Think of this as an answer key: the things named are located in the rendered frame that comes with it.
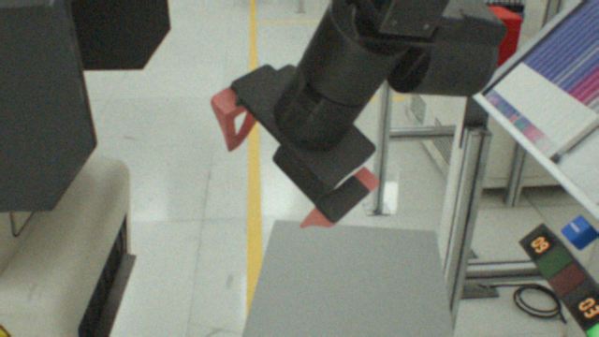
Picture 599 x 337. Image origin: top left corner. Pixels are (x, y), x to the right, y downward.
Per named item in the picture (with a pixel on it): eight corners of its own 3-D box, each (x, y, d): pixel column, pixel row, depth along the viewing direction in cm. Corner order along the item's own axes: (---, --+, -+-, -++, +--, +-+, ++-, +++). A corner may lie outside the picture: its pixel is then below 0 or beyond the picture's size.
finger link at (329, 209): (292, 168, 51) (331, 107, 43) (343, 222, 49) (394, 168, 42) (241, 203, 46) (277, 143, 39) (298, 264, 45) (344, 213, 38)
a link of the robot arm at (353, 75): (326, -30, 32) (352, 38, 29) (416, -15, 35) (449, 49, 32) (286, 50, 37) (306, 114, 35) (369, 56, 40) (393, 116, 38)
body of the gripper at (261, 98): (284, 76, 45) (316, 10, 39) (368, 161, 43) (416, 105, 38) (229, 107, 41) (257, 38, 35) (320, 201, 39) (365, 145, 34)
